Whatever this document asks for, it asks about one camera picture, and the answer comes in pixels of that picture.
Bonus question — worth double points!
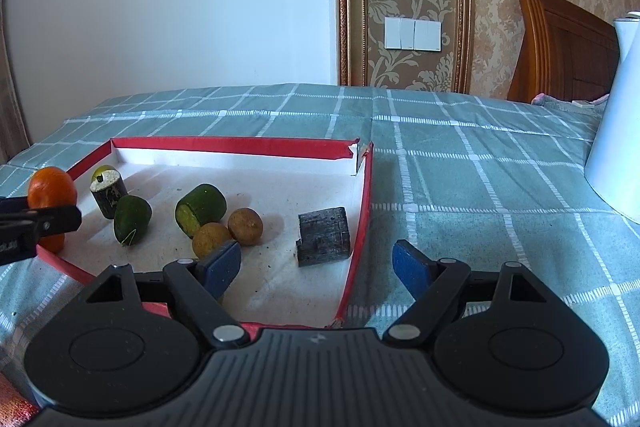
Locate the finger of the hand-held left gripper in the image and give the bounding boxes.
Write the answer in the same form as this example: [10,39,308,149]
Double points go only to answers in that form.
[0,204,82,240]
[0,196,32,214]

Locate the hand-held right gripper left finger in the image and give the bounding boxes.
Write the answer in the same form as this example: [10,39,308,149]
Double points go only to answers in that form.
[65,239,251,348]

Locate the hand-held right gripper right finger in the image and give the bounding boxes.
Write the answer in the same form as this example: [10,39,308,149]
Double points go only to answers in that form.
[382,239,571,340]

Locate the brown longan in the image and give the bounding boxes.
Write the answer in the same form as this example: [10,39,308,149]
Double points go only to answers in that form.
[192,222,233,259]
[227,208,264,247]

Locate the orange mandarin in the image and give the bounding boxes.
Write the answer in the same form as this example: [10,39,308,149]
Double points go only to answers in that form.
[27,167,78,254]

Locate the green cucumber piece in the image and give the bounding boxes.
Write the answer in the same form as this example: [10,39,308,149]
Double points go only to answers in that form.
[175,183,228,239]

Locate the round sugarcane piece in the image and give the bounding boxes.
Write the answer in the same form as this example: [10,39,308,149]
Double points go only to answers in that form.
[90,172,128,220]

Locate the green tomato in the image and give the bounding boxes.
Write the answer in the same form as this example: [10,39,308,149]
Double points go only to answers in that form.
[113,195,152,248]
[91,164,119,185]

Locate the red shallow cardboard box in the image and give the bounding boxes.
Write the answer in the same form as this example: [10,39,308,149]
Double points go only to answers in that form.
[37,136,375,342]

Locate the green checkered bed sheet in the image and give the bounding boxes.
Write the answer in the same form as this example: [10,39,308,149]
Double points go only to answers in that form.
[0,82,640,427]

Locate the pink patterned cloth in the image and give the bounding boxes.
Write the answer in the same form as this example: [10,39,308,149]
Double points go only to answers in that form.
[0,374,41,427]

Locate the pink pillow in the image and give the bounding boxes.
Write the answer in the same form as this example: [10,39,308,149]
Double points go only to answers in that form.
[531,93,608,108]

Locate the white kettle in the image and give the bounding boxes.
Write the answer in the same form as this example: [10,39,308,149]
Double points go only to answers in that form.
[584,11,640,225]

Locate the wooden headboard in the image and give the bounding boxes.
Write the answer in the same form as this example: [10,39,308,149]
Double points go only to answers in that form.
[506,0,621,104]

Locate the white wall switch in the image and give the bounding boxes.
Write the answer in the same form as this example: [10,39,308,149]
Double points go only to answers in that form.
[384,17,442,52]

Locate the gold wall moulding frame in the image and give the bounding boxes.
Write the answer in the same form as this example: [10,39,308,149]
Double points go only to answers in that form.
[334,0,473,94]

